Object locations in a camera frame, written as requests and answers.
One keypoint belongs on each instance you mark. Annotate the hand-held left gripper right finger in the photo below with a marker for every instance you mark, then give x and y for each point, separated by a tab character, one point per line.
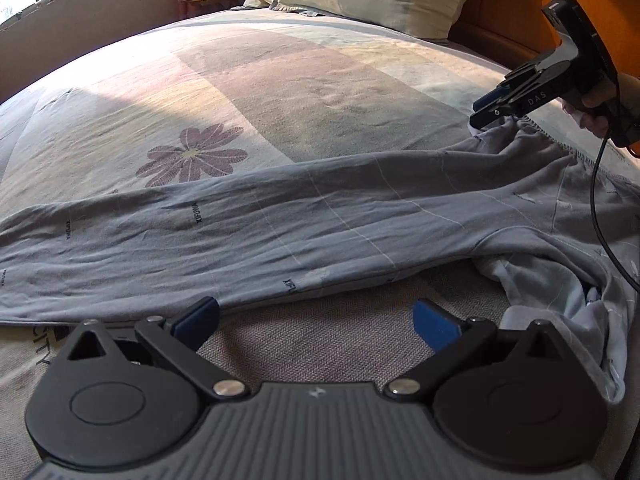
435	322

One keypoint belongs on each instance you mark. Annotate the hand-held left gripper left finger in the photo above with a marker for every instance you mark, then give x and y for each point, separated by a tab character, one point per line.
197	320

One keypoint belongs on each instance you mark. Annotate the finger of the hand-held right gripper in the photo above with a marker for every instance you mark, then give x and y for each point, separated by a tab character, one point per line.
500	117
492	100

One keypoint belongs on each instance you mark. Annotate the grey printed pants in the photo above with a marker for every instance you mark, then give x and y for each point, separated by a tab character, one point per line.
300	210

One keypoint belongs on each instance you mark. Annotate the person's right hand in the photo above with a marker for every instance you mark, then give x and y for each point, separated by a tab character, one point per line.
587	120

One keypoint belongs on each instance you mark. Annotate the wooden headboard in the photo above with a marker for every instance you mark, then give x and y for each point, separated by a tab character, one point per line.
510	10

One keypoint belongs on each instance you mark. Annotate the bed with patchwork floral sheet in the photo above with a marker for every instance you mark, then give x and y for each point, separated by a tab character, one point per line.
250	85

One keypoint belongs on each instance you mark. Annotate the wooden bedside shelf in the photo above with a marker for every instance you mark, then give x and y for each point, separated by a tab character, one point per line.
210	1

